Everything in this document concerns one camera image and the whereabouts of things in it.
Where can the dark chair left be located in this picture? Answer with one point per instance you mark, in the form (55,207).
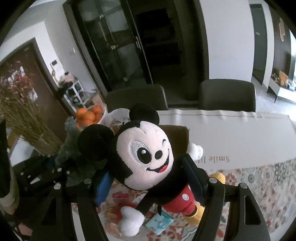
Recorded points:
(152,94)

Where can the white shoe rack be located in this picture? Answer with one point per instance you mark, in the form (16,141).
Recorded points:
(71,89)

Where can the patterned tablecloth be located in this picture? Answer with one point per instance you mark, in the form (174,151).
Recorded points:
(255,148)

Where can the Mickey Mouse plush toy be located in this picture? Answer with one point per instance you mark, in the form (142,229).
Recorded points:
(140,157)

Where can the brown cardboard box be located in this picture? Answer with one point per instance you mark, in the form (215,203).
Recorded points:
(178,137)

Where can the green knitted glove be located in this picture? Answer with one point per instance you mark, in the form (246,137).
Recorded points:
(71,143)

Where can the dried flower bunch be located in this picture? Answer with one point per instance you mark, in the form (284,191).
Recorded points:
(23,114)

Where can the dark chair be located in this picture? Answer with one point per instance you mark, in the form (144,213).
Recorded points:
(227,94)
(152,94)

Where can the light blue tissue pack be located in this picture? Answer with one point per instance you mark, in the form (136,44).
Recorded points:
(158,223)

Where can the white tv cabinet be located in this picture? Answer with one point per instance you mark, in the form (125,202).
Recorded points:
(281,92)

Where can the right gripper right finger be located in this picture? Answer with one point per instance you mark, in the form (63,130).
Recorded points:
(245,220)

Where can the dark chair right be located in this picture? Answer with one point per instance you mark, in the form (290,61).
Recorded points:
(227,94)

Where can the orange fruit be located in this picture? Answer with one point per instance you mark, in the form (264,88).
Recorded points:
(89,115)
(86,122)
(80,113)
(97,109)

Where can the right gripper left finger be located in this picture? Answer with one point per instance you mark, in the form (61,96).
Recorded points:
(101,187)

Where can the dark glass cabinet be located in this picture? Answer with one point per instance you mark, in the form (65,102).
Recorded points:
(129,43)

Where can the white basket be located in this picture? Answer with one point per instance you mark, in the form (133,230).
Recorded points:
(100,118)

